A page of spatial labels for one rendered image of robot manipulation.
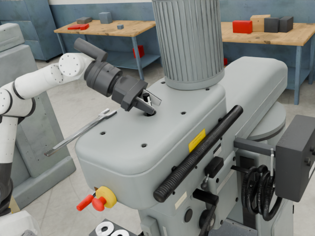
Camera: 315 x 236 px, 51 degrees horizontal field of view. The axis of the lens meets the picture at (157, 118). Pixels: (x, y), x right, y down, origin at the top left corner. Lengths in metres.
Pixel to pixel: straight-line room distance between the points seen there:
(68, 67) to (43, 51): 7.34
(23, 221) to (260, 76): 1.02
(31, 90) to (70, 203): 2.74
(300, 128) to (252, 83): 0.32
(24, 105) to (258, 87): 0.87
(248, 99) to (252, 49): 4.28
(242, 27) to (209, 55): 3.84
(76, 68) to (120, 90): 0.13
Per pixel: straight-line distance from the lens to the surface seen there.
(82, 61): 0.94
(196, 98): 0.99
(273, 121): 1.48
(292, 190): 1.14
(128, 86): 0.92
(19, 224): 1.13
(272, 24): 4.75
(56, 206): 3.75
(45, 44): 8.31
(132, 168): 0.77
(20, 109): 1.09
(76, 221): 3.49
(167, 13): 0.97
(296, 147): 1.05
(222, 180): 1.20
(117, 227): 1.70
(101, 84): 0.93
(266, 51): 5.49
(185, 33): 0.97
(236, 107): 1.09
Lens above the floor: 2.34
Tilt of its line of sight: 30 degrees down
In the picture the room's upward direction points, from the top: 11 degrees counter-clockwise
